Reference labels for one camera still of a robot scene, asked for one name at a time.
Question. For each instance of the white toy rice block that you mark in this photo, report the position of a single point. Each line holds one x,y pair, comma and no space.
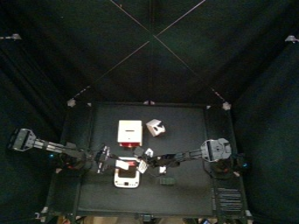
121,165

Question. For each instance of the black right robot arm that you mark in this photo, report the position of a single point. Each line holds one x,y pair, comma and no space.
212,150

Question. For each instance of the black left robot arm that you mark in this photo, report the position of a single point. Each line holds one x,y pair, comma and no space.
42,144

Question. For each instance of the white toy rice cooker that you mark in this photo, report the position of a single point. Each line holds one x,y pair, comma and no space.
125,182

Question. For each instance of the small white block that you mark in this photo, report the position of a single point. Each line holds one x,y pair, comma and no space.
161,169

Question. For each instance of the red white striped piece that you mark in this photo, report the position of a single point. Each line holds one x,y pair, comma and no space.
132,163

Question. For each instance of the small green toy box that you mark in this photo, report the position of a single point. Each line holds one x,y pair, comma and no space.
167,181

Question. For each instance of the red-fronted wooden toy oven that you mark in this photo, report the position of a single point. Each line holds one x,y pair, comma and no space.
129,132

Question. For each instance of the white open toy cup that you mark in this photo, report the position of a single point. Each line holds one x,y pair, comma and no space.
155,127

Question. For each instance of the white text label sticker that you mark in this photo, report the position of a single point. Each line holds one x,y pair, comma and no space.
229,199

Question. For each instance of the silver frame corner bracket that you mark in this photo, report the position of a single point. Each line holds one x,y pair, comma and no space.
14,37
71,102
148,102
291,38
225,105

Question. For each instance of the small black table camera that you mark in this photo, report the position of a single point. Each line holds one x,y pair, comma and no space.
147,217

